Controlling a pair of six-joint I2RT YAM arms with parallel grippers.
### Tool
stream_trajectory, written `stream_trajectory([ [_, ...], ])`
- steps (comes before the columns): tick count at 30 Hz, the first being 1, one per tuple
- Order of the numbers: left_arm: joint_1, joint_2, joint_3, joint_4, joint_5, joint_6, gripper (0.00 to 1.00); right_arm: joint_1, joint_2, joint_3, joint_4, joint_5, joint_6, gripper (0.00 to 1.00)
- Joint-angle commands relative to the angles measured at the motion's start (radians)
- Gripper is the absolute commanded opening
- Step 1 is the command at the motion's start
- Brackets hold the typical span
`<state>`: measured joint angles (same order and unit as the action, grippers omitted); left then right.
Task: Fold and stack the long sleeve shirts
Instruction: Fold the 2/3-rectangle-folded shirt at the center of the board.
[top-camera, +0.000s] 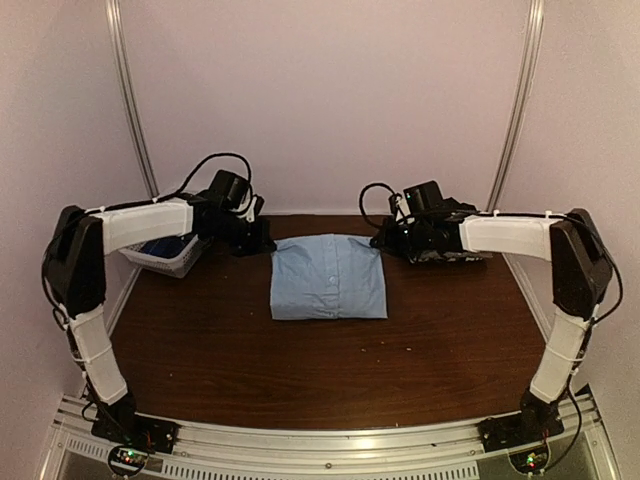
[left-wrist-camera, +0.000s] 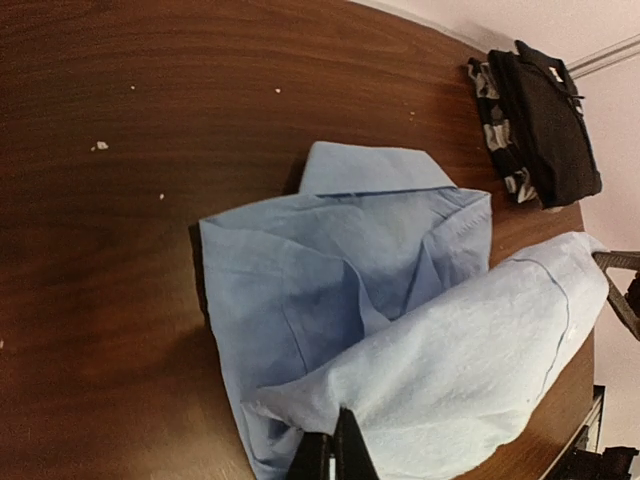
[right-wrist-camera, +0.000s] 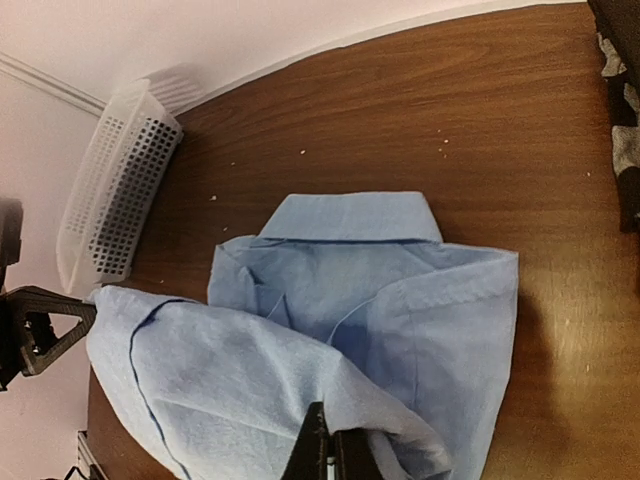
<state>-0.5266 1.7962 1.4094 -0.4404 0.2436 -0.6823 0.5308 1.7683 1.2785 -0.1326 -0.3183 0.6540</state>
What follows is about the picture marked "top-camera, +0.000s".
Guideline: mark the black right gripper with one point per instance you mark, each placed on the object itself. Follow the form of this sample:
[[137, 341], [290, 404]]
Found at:
[[385, 239]]

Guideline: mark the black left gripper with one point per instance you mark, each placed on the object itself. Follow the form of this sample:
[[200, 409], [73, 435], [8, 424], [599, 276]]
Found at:
[[261, 241]]

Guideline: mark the light blue long sleeve shirt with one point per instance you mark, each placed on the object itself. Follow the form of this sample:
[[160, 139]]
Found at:
[[327, 277]]

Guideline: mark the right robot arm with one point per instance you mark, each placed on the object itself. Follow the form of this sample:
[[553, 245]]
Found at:
[[424, 226]]

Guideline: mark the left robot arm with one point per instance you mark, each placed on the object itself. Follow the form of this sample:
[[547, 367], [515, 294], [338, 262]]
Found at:
[[74, 278]]

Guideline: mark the grey patterned folded shirt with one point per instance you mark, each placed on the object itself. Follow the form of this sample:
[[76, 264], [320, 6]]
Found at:
[[433, 256]]

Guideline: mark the black folded polo shirt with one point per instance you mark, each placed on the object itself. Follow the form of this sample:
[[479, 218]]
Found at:
[[455, 207]]

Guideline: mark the white plastic mesh basket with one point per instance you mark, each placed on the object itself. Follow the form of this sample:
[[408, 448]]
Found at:
[[177, 267]]

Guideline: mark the dark blue folded shirt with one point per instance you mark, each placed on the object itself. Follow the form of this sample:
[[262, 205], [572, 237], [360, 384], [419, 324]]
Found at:
[[166, 248]]

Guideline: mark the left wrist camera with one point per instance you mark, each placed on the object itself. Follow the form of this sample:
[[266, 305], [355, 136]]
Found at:
[[254, 209]]

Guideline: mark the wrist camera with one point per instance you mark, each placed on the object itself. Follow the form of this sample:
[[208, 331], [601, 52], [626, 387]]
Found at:
[[254, 209], [398, 206]]

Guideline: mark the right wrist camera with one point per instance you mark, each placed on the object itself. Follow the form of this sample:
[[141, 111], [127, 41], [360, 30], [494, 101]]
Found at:
[[398, 206]]

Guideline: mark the front aluminium rail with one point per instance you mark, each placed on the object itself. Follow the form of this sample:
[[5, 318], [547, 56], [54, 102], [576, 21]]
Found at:
[[452, 450]]

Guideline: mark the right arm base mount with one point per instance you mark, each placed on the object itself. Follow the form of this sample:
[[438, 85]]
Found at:
[[524, 440]]

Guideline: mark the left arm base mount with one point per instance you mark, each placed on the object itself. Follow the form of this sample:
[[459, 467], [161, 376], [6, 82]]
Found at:
[[132, 451]]

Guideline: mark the right aluminium frame post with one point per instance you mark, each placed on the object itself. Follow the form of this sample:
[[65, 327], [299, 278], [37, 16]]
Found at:
[[530, 54]]

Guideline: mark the aluminium frame post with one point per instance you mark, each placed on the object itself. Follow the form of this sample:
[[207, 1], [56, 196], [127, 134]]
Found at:
[[125, 80], [530, 54]]

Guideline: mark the left aluminium frame post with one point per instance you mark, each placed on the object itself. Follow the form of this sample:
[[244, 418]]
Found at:
[[125, 80]]

